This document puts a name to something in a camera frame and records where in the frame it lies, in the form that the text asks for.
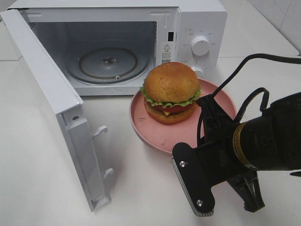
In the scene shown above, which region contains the glass microwave turntable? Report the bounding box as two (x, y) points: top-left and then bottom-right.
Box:
(66, 47), (150, 84)

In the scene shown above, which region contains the lower white timer knob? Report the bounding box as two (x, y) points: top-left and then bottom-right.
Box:
(192, 66), (205, 79)

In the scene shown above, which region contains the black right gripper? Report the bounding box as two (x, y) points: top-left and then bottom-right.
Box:
(194, 94), (265, 206)

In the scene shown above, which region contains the pink round plate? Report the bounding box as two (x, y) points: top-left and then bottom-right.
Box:
(130, 79), (237, 153)

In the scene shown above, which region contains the upper white power knob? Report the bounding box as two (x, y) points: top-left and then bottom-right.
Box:
(191, 35), (210, 56)

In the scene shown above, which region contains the white microwave oven body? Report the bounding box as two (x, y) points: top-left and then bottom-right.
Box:
(6, 0), (227, 96)

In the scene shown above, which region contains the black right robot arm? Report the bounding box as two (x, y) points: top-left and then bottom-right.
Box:
(196, 88), (301, 212)

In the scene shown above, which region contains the white microwave door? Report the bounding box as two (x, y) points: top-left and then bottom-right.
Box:
(1, 9), (113, 211)

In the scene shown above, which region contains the burger with lettuce and tomato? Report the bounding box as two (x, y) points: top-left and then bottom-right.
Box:
(140, 62), (201, 124)

